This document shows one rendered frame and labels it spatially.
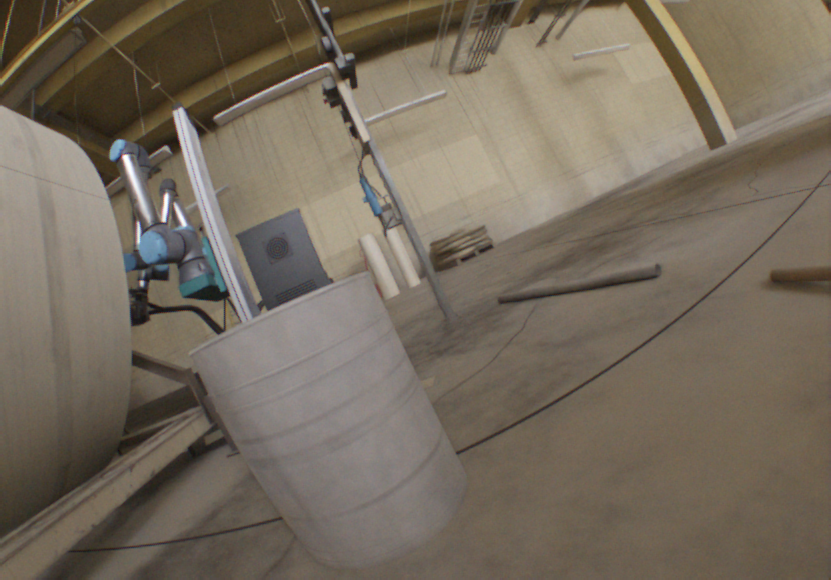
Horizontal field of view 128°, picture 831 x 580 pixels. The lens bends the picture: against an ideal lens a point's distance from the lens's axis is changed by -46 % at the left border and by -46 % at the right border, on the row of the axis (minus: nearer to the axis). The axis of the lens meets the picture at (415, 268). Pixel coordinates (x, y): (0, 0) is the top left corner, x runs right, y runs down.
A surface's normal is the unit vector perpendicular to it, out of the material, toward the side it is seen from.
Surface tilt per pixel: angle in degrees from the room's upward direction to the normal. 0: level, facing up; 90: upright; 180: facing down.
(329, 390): 90
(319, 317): 90
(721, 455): 0
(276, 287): 90
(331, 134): 90
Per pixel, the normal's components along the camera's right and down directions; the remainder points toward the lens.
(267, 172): 0.08, -0.04
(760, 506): -0.42, -0.91
